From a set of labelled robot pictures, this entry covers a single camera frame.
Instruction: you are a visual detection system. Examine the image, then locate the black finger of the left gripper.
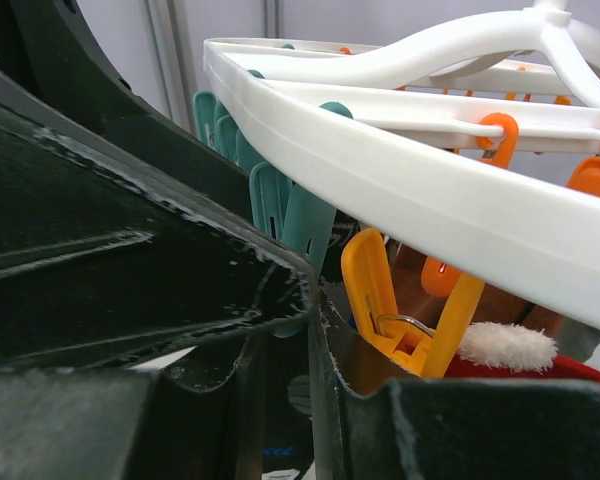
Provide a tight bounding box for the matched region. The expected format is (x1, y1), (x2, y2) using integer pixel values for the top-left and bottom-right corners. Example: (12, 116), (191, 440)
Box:
(0, 1), (315, 367)

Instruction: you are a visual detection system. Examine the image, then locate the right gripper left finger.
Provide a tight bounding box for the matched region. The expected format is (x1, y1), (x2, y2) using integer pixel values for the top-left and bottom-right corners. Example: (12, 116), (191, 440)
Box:
(0, 336), (265, 479)

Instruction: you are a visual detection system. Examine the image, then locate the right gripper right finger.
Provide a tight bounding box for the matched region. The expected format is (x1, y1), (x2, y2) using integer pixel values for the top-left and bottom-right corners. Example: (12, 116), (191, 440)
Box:
(309, 297), (600, 479)

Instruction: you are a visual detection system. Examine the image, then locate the teal clothes peg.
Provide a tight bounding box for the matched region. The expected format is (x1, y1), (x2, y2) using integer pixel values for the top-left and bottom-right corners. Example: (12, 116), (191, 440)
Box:
(249, 161), (336, 275)

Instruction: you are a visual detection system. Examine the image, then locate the black blue sock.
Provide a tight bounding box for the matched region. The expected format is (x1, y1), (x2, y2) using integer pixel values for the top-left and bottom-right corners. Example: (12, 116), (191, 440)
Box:
(262, 211), (360, 479)

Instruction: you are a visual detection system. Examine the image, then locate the white round clip hanger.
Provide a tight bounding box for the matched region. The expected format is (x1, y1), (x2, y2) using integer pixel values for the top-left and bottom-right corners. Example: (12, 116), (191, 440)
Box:
(204, 1), (600, 329)

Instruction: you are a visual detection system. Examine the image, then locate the red santa sock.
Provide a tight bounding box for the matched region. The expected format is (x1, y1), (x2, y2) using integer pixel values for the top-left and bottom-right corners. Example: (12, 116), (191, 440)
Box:
(445, 322), (600, 384)

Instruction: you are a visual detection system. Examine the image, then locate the brown sock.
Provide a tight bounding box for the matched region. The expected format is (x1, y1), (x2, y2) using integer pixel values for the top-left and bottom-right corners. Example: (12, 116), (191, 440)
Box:
(391, 244), (564, 337)

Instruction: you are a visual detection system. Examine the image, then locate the yellow clothes peg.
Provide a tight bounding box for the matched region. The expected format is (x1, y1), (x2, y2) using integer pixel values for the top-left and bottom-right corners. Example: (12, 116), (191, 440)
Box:
(341, 228), (485, 379)

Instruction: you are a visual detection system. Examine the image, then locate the orange clothes peg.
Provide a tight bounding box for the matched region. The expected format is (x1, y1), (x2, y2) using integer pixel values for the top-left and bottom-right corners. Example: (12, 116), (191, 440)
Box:
(476, 113), (519, 169)

